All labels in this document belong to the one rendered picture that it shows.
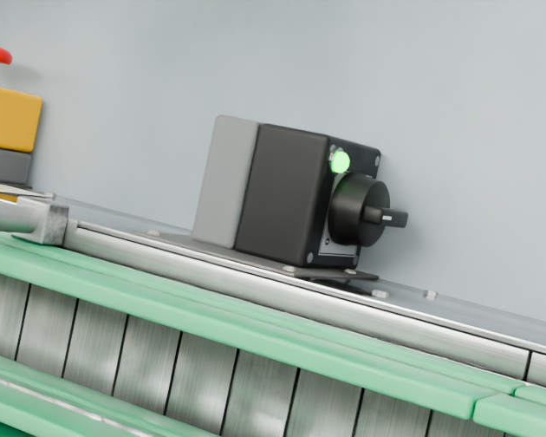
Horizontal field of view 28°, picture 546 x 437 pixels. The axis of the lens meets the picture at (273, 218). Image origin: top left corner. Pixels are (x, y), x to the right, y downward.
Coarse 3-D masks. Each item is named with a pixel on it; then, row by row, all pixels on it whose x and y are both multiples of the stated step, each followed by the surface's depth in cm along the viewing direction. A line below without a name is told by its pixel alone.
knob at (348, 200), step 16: (352, 176) 65; (336, 192) 64; (352, 192) 64; (368, 192) 64; (384, 192) 65; (336, 208) 64; (352, 208) 63; (368, 208) 63; (384, 208) 63; (336, 224) 64; (352, 224) 64; (368, 224) 64; (384, 224) 63; (400, 224) 65; (336, 240) 65; (352, 240) 64; (368, 240) 65
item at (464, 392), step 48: (0, 240) 64; (48, 288) 55; (96, 288) 53; (144, 288) 55; (192, 288) 59; (240, 336) 49; (288, 336) 49; (336, 336) 53; (384, 384) 46; (432, 384) 45; (480, 384) 49; (528, 432) 43
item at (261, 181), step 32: (224, 128) 66; (256, 128) 65; (288, 128) 64; (224, 160) 66; (256, 160) 64; (288, 160) 63; (320, 160) 62; (352, 160) 66; (224, 192) 65; (256, 192) 64; (288, 192) 63; (320, 192) 63; (224, 224) 65; (256, 224) 64; (288, 224) 63; (320, 224) 64; (256, 256) 64; (288, 256) 63; (320, 256) 64; (352, 256) 68
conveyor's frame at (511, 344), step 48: (0, 192) 73; (48, 192) 79; (96, 240) 64; (144, 240) 63; (240, 288) 59; (288, 288) 58; (336, 288) 57; (384, 288) 63; (384, 336) 55; (432, 336) 54; (480, 336) 53; (528, 336) 54
